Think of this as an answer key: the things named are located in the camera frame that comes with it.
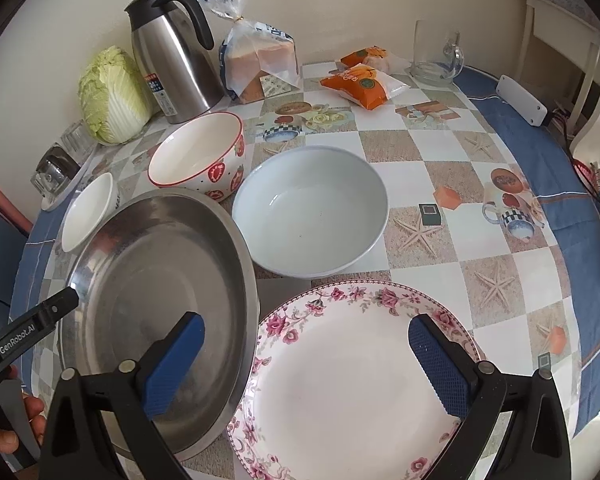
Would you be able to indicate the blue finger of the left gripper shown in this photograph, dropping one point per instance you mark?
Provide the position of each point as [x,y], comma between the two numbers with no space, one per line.
[25,332]

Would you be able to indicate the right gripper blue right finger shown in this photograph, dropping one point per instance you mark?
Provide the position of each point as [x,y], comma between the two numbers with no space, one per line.
[535,443]

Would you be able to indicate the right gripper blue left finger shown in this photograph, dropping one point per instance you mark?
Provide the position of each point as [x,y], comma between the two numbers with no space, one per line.
[77,444]

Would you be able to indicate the large stainless steel pan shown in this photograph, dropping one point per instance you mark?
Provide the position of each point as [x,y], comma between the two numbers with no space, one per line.
[162,254]

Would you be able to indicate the small white bowl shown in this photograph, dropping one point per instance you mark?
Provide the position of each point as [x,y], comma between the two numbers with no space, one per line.
[99,200]

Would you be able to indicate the pink floral plate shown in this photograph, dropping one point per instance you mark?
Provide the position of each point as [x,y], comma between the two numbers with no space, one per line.
[335,391]

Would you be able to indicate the strawberry pattern bowl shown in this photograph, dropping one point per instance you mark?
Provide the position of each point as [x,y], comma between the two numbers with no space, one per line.
[206,155]

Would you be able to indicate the pale blue wide bowl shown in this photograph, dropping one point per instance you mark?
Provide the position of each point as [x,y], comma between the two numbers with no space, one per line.
[311,212]

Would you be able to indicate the person's left hand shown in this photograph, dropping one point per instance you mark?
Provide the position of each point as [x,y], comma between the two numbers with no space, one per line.
[22,422]

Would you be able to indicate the white tray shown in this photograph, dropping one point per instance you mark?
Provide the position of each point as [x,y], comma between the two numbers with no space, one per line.
[52,202]

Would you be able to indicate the clear drinking glass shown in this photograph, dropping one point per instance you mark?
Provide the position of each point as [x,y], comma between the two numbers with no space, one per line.
[78,142]

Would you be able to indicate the checkered patterned tablecloth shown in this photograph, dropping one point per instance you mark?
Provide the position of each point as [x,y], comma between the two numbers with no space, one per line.
[467,227]

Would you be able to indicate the napa cabbage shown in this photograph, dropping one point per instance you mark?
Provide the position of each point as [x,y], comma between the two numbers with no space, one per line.
[114,99]

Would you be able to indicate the stainless steel thermos jug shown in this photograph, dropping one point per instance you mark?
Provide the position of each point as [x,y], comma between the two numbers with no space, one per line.
[170,41]

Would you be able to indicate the white power strip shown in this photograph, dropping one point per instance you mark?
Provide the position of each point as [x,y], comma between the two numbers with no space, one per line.
[525,103]

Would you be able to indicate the clear glass pitcher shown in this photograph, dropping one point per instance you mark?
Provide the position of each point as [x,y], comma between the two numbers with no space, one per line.
[437,56]

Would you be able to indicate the bagged sliced bread loaf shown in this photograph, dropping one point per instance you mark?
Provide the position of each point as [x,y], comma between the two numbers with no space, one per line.
[256,60]

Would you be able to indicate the white cabinet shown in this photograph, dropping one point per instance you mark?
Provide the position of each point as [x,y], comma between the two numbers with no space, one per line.
[570,28]

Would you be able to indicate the front orange snack packet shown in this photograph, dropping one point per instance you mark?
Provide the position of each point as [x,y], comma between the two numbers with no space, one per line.
[365,86]

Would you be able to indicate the orange snack packet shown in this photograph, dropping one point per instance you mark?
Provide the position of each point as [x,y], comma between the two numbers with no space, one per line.
[365,86]
[377,58]

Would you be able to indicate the rear orange snack packet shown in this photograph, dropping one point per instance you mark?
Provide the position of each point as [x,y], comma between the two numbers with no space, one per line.
[377,58]

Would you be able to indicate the glass teapot with dark handle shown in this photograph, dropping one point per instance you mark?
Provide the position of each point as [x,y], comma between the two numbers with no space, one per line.
[54,171]

